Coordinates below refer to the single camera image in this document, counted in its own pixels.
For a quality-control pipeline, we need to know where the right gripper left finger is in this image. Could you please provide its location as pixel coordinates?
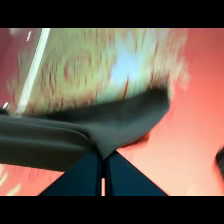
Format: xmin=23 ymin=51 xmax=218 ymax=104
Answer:
xmin=38 ymin=149 xmax=103 ymax=197

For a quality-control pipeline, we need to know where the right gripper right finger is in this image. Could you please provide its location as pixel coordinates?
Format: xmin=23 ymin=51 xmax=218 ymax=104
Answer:
xmin=104 ymin=150 xmax=168 ymax=197

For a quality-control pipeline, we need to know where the brown shirt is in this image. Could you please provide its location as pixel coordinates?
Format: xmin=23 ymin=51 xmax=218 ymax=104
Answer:
xmin=0 ymin=85 xmax=173 ymax=173

